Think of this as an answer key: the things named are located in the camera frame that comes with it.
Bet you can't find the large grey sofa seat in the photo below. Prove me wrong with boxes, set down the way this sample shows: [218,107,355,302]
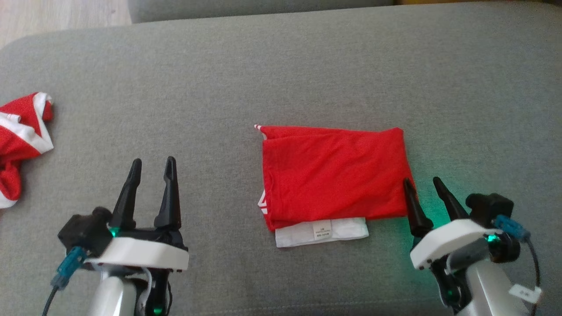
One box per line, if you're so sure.
[0,0,562,316]

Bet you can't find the black cable with teal connector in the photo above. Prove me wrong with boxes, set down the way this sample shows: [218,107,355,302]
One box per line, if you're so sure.
[42,246,87,316]
[494,215,541,316]

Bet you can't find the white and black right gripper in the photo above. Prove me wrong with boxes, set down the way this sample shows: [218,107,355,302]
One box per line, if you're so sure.
[403,176,521,275]

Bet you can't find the red garment with white stripes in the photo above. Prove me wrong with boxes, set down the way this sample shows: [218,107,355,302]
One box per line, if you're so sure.
[0,91,54,209]

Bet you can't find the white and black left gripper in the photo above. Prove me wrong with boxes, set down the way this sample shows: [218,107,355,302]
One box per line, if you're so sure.
[83,156,190,271]

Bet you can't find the grey sofa seat cushion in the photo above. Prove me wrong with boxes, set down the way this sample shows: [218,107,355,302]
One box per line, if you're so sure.
[127,0,396,23]

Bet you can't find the white cable label tag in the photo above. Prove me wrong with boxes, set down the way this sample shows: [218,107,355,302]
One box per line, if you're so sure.
[509,284,542,304]

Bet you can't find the red shorts with white lining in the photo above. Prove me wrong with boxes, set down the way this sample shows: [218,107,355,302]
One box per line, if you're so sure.
[254,124,415,248]

